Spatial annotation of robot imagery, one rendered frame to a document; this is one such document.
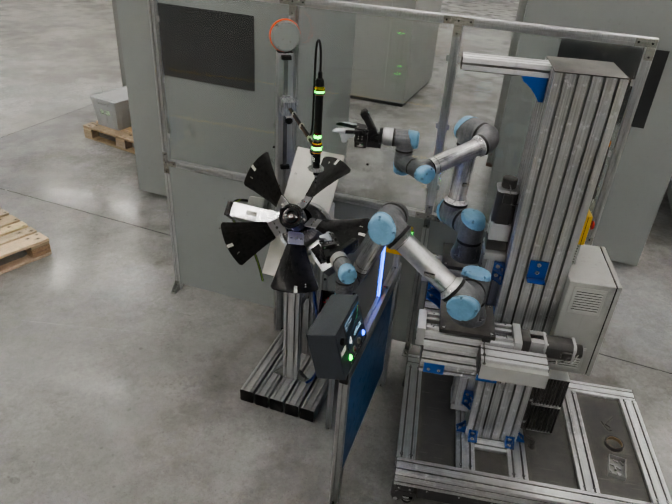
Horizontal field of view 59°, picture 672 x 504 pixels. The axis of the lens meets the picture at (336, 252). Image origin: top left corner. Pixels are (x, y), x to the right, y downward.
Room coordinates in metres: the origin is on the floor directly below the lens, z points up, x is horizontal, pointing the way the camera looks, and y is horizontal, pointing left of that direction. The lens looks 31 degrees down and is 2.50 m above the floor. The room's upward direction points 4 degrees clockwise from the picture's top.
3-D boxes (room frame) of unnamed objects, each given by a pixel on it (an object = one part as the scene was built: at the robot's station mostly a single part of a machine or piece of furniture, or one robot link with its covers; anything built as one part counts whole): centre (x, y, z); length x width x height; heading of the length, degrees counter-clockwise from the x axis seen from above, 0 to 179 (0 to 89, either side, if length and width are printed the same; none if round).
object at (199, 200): (3.12, -0.10, 0.50); 2.59 x 0.03 x 0.91; 73
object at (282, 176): (3.12, 0.33, 0.90); 0.08 x 0.06 x 1.80; 108
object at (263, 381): (2.66, 0.18, 0.04); 0.62 x 0.45 x 0.08; 163
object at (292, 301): (2.57, 0.21, 0.46); 0.09 x 0.05 x 0.91; 73
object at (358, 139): (2.41, -0.10, 1.63); 0.12 x 0.08 x 0.09; 83
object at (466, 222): (2.47, -0.63, 1.20); 0.13 x 0.12 x 0.14; 32
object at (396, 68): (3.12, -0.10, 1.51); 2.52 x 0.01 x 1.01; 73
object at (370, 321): (2.23, -0.20, 0.82); 0.90 x 0.04 x 0.08; 163
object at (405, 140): (2.39, -0.26, 1.64); 0.11 x 0.08 x 0.09; 83
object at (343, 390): (1.82, -0.07, 0.39); 0.04 x 0.04 x 0.78; 73
